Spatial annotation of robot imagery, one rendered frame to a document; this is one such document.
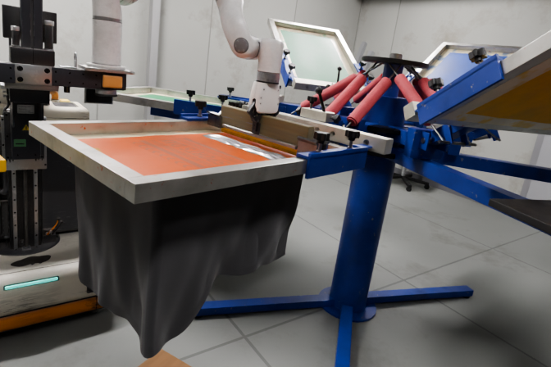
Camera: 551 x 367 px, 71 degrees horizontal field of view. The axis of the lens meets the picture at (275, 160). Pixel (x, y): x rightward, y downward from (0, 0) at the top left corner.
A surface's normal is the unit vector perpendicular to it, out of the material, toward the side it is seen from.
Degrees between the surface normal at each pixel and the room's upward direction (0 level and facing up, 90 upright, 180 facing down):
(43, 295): 90
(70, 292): 90
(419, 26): 90
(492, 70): 90
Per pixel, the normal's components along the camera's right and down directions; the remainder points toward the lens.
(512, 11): -0.80, 0.04
